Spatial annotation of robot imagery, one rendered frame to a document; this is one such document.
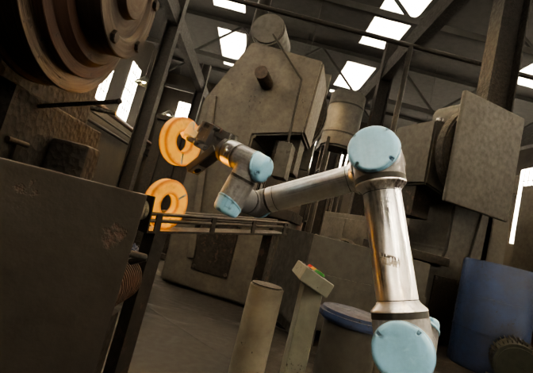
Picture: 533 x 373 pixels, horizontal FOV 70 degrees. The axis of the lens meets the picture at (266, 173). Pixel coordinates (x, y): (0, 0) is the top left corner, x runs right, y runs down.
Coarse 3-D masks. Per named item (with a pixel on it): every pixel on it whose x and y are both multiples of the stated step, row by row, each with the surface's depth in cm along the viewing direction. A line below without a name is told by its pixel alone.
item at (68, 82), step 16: (0, 0) 60; (16, 0) 58; (32, 0) 62; (0, 16) 61; (16, 16) 60; (32, 16) 62; (0, 32) 64; (16, 32) 63; (32, 32) 63; (16, 48) 66; (32, 48) 64; (32, 64) 70; (48, 64) 70; (48, 80) 72; (64, 80) 76; (80, 80) 82; (96, 80) 89
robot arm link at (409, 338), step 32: (384, 128) 86; (352, 160) 86; (384, 160) 83; (384, 192) 84; (384, 224) 82; (384, 256) 80; (384, 288) 79; (416, 288) 80; (384, 320) 76; (416, 320) 74; (384, 352) 73; (416, 352) 71
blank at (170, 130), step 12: (168, 120) 119; (180, 120) 119; (192, 120) 123; (168, 132) 115; (180, 132) 119; (168, 144) 116; (192, 144) 124; (168, 156) 117; (180, 156) 120; (192, 156) 125
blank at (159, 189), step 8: (152, 184) 115; (160, 184) 115; (168, 184) 117; (176, 184) 120; (152, 192) 113; (160, 192) 115; (168, 192) 117; (176, 192) 120; (184, 192) 123; (160, 200) 115; (176, 200) 121; (184, 200) 123; (160, 208) 116; (176, 208) 121; (184, 208) 124; (152, 216) 114; (152, 224) 115; (168, 224) 119; (176, 224) 122
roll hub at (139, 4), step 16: (80, 0) 66; (96, 0) 66; (112, 0) 72; (128, 0) 74; (144, 0) 82; (80, 16) 68; (96, 16) 68; (112, 16) 73; (128, 16) 77; (144, 16) 88; (96, 32) 71; (128, 32) 82; (144, 32) 88; (96, 48) 76; (112, 48) 75; (128, 48) 82
